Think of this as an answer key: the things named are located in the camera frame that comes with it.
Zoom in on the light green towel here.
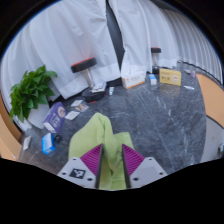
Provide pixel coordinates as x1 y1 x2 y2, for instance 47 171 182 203
67 112 136 191

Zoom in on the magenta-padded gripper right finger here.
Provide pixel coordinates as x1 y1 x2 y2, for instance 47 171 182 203
121 143 168 189

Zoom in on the small blue and white box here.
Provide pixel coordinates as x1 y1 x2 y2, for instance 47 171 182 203
148 73 158 86

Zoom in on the plain white card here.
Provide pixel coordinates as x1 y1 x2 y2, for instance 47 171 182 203
70 99 84 108

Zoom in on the purple cardboard box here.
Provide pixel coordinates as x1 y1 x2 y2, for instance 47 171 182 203
42 101 68 134

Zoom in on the orange wooden bench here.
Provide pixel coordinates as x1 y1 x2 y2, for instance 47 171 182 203
195 73 224 128

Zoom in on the white pleated curtain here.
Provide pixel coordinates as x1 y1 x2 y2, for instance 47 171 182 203
159 6 224 82

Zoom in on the white booklet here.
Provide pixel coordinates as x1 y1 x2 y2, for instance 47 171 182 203
91 81 108 94

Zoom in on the green plant in white pot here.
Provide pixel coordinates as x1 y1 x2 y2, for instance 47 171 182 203
8 64 58 130

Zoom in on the white card with grey print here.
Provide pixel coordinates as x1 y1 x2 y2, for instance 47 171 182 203
64 110 81 121

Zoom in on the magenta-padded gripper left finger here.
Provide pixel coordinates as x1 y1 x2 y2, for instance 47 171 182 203
57 143 104 189

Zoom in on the white and orange box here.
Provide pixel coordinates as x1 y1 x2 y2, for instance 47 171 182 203
120 70 147 90

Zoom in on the yellow box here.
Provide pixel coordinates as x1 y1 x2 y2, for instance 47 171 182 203
158 68 183 87

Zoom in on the card with dark print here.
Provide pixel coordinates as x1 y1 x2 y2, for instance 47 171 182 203
74 103 90 113

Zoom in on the white flat packet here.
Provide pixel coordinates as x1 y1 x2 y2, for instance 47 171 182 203
22 134 33 152

